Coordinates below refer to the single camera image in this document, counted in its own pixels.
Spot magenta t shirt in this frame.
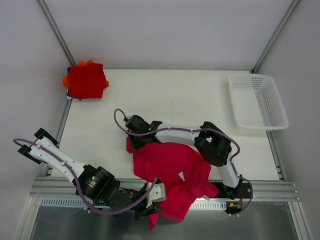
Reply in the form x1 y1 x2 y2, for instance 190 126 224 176
126 140 220 231

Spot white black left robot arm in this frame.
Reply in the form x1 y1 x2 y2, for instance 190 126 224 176
13 128 167 220

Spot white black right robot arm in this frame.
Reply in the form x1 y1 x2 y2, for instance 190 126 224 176
123 115 243 200

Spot red folded t shirt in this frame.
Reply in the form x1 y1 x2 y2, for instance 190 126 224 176
67 63 106 100

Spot orange folded t shirt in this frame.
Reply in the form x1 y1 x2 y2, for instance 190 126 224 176
61 59 111 102

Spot white perforated plastic basket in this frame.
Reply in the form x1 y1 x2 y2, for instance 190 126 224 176
228 73 289 131

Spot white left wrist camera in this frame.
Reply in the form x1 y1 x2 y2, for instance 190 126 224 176
146 183 167 208

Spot white slotted cable duct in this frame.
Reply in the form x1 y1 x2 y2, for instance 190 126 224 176
39 197 227 211

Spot aluminium front rail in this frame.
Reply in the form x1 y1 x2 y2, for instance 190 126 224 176
30 177 301 202

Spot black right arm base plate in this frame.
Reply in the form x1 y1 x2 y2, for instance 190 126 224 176
211 182 253 200

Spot aluminium corner post right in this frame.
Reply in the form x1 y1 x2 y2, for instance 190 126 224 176
250 0 302 74

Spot aluminium corner post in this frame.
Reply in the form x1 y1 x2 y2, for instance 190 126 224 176
250 0 302 74
36 0 76 66

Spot aluminium corner post left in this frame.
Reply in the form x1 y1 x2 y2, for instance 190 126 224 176
36 0 76 66

